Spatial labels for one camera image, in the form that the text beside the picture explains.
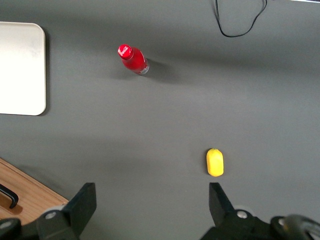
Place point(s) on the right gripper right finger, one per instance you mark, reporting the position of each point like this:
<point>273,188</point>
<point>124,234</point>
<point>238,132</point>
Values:
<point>221,207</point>

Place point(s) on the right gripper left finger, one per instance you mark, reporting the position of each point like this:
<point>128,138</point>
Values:
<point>81,205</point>

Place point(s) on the white plastic tray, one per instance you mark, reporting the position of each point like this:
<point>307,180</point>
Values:
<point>20,70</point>

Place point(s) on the wooden drawer cabinet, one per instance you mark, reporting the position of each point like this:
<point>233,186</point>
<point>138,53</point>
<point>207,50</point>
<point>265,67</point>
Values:
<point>46,193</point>

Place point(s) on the yellow lemon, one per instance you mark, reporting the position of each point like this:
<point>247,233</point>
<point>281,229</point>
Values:
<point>215,162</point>

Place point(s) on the wooden drawer front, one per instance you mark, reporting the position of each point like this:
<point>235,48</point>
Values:
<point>30,192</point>

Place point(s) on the red cola bottle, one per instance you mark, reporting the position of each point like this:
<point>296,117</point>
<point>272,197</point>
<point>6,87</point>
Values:
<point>133,60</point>

